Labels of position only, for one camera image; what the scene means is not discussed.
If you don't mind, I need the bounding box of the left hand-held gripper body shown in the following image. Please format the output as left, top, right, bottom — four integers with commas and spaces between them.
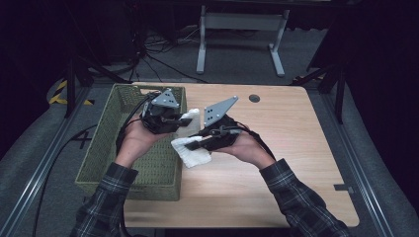
140, 87, 181, 134

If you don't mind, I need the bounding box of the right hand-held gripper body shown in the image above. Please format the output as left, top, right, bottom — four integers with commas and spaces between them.
197, 95, 244, 152

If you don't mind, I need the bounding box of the white cloth with bear print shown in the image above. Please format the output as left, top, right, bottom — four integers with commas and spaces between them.
170, 108, 212, 169

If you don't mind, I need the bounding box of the green woven basket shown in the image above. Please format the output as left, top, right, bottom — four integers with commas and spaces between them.
74, 83, 188, 201

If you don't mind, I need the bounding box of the person's right hand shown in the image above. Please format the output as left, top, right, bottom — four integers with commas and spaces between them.
213, 129, 276, 171

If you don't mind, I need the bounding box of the person's left hand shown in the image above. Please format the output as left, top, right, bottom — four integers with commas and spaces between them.
114, 113, 172, 169

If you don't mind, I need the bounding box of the black tripod stand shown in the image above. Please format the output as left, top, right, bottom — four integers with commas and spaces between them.
63, 55, 130, 119
291, 62, 348, 125

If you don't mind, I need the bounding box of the yellow black hazard tape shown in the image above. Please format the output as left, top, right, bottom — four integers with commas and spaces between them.
48, 79, 95, 107

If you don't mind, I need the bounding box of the grey tape strip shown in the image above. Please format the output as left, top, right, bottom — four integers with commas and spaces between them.
333, 183, 356, 195

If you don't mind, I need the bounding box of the left hand-held gripper black cable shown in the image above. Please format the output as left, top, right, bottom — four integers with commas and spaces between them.
115, 93, 156, 156

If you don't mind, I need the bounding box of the hand-held gripper black cable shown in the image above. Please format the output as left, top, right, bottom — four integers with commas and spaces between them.
236, 121, 277, 161
115, 93, 156, 156

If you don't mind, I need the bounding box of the right hand-held gripper black cable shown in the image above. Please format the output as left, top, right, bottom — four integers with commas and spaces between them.
236, 121, 277, 161

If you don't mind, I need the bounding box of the bundle of black floor cables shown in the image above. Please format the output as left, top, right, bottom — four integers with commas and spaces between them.
126, 26, 210, 84

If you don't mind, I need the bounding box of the white metal desk frame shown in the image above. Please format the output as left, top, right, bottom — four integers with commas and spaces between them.
196, 4, 291, 78

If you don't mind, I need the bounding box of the long black floor cable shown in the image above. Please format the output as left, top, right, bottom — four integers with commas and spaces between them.
31, 122, 99, 237

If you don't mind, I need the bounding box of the aluminium rail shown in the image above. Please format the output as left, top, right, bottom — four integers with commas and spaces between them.
0, 87, 92, 237
320, 93, 396, 237

